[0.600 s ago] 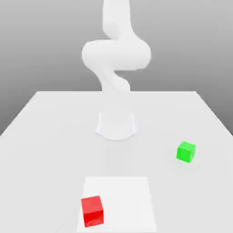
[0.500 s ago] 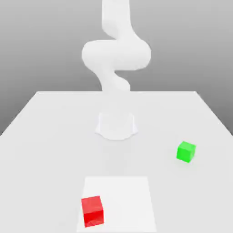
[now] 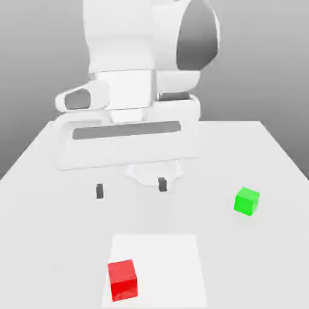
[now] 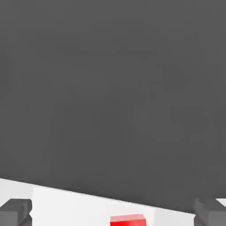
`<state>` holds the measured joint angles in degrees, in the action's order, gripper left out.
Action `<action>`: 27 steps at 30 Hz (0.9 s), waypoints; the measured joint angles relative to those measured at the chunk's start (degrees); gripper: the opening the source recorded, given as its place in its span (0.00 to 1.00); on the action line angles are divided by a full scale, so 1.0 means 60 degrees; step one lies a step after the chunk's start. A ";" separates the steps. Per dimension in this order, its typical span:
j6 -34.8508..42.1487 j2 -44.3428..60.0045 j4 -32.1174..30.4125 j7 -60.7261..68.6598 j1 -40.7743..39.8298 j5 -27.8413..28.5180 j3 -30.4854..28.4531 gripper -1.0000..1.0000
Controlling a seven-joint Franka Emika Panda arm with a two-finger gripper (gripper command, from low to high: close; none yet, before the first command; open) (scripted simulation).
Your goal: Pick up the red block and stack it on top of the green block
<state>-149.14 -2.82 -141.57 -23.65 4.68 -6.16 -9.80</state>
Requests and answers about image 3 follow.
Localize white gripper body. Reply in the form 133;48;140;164
53;94;202;171

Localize small green cube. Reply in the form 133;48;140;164
233;186;261;217

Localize small red cube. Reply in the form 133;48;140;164
107;258;139;303

